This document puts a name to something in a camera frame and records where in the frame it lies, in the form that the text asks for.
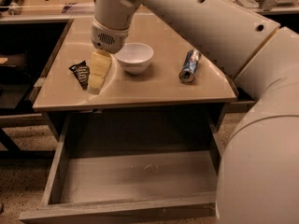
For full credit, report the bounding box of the white bowl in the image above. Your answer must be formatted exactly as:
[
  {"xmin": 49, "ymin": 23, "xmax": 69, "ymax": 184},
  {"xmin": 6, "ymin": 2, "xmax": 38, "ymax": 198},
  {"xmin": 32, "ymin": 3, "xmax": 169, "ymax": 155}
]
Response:
[{"xmin": 115, "ymin": 43, "xmax": 154, "ymax": 75}]

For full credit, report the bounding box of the black rxbar chocolate wrapper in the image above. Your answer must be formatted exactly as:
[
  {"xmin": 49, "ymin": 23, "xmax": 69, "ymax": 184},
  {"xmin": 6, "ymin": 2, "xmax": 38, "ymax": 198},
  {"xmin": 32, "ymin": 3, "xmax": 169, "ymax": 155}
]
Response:
[{"xmin": 69, "ymin": 61, "xmax": 90, "ymax": 90}]

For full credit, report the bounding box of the grey open top drawer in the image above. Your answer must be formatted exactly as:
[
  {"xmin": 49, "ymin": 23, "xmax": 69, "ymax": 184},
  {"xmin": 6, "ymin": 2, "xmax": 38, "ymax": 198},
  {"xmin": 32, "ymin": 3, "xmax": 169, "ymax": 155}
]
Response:
[{"xmin": 20, "ymin": 110, "xmax": 221, "ymax": 224}]

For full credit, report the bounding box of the grey cabinet with steel top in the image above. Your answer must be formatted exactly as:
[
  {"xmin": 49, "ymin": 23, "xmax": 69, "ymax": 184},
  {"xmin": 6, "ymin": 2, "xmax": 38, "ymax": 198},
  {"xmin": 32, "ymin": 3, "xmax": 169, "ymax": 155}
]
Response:
[{"xmin": 29, "ymin": 13, "xmax": 239, "ymax": 142}]

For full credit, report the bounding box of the black tool on counter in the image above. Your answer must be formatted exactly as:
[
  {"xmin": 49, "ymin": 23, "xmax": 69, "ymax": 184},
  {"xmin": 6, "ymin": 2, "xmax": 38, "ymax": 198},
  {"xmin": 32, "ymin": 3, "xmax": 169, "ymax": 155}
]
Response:
[{"xmin": 0, "ymin": 0, "xmax": 23, "ymax": 15}]

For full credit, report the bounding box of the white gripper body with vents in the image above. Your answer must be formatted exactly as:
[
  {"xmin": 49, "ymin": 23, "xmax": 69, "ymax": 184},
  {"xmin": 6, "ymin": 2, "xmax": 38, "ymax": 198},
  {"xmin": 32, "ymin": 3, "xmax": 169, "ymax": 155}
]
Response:
[{"xmin": 91, "ymin": 18, "xmax": 128, "ymax": 54}]

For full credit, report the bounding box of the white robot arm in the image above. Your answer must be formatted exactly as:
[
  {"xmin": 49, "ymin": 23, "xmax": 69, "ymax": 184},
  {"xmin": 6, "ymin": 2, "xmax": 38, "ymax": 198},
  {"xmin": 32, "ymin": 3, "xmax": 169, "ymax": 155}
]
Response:
[{"xmin": 92, "ymin": 0, "xmax": 299, "ymax": 224}]

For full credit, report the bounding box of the blue and white can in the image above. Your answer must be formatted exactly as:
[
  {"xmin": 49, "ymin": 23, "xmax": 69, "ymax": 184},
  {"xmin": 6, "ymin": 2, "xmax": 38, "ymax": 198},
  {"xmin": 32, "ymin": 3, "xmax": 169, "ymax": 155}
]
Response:
[{"xmin": 178, "ymin": 49, "xmax": 201, "ymax": 84}]

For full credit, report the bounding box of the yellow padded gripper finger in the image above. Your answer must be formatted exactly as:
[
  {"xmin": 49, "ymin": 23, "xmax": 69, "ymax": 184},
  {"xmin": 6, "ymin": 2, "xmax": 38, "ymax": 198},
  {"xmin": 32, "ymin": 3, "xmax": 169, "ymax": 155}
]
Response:
[{"xmin": 88, "ymin": 49, "xmax": 112, "ymax": 94}]

